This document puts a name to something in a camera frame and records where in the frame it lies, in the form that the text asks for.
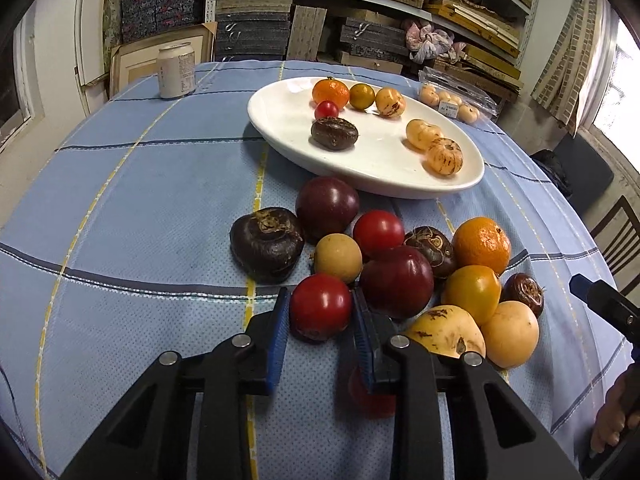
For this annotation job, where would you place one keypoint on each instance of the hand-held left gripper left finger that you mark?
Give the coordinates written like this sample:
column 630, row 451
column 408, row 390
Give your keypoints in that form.
column 277, row 340

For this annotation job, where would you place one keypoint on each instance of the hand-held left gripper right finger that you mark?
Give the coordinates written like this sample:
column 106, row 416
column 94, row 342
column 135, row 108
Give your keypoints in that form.
column 362, row 345

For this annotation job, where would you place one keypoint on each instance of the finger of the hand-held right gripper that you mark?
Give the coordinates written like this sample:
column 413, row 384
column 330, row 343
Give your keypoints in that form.
column 615, row 310

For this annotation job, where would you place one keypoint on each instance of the dark red plum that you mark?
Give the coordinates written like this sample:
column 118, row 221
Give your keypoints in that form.
column 327, row 207
column 396, row 281

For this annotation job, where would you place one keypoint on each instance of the pale yellow pear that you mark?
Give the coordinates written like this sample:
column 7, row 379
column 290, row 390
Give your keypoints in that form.
column 442, row 332

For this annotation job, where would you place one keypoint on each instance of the small tan longan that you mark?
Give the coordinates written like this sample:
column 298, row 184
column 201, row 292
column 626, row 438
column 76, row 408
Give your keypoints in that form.
column 338, row 258

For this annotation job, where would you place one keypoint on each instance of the large dark water chestnut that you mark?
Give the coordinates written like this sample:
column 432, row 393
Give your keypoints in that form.
column 266, row 245

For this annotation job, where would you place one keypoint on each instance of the pale round fruit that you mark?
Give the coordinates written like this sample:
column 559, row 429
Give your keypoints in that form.
column 510, row 334

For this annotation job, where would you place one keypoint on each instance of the yellow-green mandarin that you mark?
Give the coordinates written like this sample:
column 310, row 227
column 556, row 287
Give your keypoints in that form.
column 471, row 292

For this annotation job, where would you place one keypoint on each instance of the orange mandarin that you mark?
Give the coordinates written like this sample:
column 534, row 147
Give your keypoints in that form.
column 330, row 92
column 481, row 245

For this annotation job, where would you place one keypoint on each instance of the white oval plate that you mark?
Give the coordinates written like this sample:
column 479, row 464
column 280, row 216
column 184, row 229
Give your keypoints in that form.
column 380, row 160

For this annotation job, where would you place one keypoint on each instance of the striped pale persimmon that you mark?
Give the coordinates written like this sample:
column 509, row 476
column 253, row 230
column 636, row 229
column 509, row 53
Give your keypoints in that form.
column 444, row 156

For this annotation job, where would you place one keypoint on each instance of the small red tomato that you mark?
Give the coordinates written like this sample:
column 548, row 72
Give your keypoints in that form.
column 326, row 109

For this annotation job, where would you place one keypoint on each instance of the spotted orange fruit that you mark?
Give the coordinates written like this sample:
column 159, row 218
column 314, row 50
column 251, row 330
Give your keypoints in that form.
column 390, row 102

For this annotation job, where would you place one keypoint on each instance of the small green mandarin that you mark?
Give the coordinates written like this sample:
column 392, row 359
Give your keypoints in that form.
column 361, row 96

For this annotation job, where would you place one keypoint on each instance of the person's right hand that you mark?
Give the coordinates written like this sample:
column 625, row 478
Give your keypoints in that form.
column 612, row 420

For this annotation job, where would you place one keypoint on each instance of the wooden chair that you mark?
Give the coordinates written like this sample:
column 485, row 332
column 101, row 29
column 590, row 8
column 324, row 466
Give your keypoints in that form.
column 620, row 230

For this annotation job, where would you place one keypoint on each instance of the blue-grey chair cushion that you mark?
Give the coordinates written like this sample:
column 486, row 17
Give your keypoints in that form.
column 585, row 170

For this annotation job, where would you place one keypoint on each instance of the black jacket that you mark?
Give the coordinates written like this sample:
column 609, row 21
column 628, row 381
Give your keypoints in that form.
column 552, row 172

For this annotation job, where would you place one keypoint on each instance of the blue checked tablecloth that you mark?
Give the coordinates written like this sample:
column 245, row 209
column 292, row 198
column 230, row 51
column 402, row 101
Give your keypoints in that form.
column 150, row 210

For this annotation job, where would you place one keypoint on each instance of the bright window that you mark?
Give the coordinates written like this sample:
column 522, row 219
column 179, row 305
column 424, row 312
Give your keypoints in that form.
column 620, row 85

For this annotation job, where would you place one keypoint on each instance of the beige patterned curtain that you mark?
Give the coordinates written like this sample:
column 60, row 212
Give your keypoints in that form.
column 570, row 60

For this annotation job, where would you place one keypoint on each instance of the clear plastic clamshell box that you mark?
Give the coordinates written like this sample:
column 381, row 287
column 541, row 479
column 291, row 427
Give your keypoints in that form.
column 460, row 87

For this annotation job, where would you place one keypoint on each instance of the white drink can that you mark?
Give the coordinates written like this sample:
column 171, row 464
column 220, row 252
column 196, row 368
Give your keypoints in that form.
column 176, row 72

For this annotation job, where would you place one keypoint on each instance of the stack of dark grey boxes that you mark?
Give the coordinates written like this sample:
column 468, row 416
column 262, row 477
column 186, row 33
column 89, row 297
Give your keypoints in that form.
column 372, row 37
column 252, row 27

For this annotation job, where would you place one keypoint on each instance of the grey woven upright board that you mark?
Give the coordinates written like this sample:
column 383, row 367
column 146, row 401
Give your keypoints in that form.
column 306, row 32

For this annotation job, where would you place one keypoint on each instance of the beige framed panel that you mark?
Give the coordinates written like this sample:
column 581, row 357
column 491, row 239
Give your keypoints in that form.
column 145, row 60

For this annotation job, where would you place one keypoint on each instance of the crumpled pink plastic bag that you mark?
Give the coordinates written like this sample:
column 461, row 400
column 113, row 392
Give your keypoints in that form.
column 432, row 42

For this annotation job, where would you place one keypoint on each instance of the stack of patterned blue boxes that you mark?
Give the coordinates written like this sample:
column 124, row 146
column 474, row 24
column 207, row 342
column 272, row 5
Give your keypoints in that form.
column 165, row 10

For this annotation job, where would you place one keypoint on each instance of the white panel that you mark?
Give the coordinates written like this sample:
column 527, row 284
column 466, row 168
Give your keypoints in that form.
column 92, row 25

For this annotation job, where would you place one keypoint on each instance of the dark window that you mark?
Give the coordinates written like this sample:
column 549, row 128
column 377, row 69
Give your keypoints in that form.
column 12, row 85

